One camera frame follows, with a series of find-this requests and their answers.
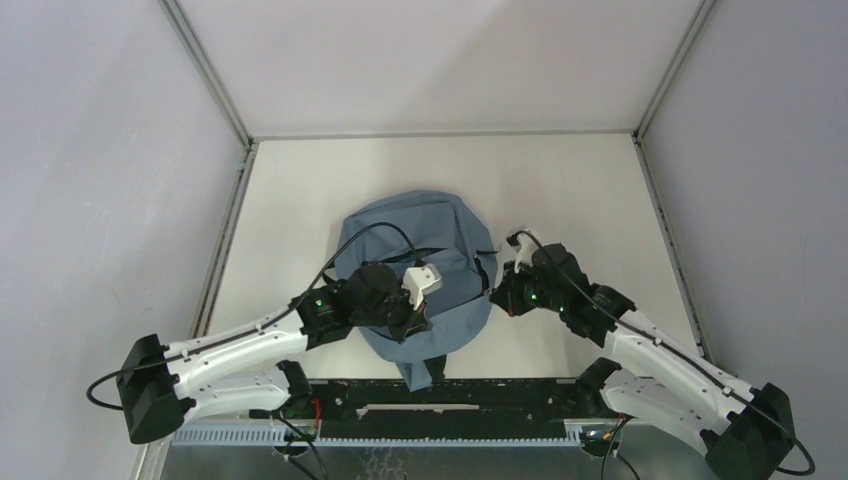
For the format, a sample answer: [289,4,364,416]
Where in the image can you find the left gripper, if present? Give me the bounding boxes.
[352,277,430,344]

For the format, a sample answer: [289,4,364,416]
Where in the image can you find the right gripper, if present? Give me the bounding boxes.
[492,255,567,315]

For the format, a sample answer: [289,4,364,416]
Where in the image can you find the blue-grey backpack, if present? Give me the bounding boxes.
[332,190,499,392]

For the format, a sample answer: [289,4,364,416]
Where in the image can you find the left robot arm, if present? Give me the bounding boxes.
[85,262,442,444]

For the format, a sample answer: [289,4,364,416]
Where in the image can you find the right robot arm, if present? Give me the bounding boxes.
[490,230,815,479]

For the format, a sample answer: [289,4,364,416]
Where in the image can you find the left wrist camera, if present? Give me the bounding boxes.
[401,263,442,310]

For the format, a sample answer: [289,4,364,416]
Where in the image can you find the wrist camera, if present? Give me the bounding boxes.
[506,227,539,273]
[401,263,442,310]

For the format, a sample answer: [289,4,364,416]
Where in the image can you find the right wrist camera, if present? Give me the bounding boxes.
[506,227,539,273]

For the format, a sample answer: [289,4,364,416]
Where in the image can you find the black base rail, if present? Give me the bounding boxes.
[248,378,644,442]

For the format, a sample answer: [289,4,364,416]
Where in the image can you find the white cable duct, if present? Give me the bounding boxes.
[171,424,584,447]

